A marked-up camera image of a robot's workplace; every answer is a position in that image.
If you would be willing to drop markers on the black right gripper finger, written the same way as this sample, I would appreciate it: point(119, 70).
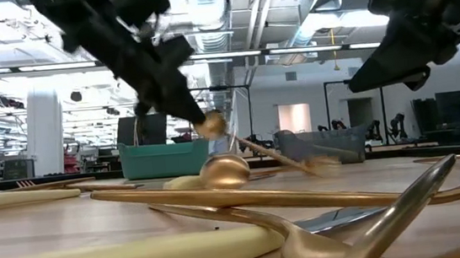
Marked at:
point(397, 60)
point(418, 80)

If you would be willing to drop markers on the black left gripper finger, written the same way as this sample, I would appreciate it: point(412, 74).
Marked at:
point(142, 114)
point(171, 94)

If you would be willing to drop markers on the dark grey plastic bin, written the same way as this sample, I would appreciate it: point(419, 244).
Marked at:
point(342, 148)

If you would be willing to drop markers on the gold fork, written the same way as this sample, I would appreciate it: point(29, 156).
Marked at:
point(399, 214)
point(241, 197)
point(309, 252)
point(49, 184)

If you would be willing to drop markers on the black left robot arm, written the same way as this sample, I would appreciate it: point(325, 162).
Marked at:
point(75, 12)

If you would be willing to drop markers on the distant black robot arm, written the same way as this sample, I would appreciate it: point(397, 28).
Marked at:
point(256, 141)
point(396, 123)
point(374, 130)
point(337, 125)

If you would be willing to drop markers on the ceiling light strip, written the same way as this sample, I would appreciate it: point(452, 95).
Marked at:
point(227, 55)
point(59, 66)
point(370, 45)
point(303, 50)

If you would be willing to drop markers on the black equipment cart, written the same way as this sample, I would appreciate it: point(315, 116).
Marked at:
point(423, 114)

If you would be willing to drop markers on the black monitor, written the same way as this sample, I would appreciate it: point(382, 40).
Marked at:
point(456, 107)

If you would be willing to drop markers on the teal plastic bin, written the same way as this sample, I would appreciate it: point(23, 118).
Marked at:
point(161, 161)

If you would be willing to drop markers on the black ceiling dome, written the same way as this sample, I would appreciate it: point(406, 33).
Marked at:
point(76, 96)

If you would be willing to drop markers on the red object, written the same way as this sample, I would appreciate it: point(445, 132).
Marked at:
point(71, 161)

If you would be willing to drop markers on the white pillar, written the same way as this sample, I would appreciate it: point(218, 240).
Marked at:
point(44, 134)

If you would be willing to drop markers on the dark green crate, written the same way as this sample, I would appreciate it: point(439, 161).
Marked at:
point(18, 169)

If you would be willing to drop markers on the black metal station frame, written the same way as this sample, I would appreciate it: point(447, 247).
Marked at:
point(226, 87)
point(383, 110)

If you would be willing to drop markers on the black aluminium table frame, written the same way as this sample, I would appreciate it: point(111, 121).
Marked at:
point(103, 173)

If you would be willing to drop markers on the wall vent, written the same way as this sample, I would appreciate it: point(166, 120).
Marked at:
point(290, 76)

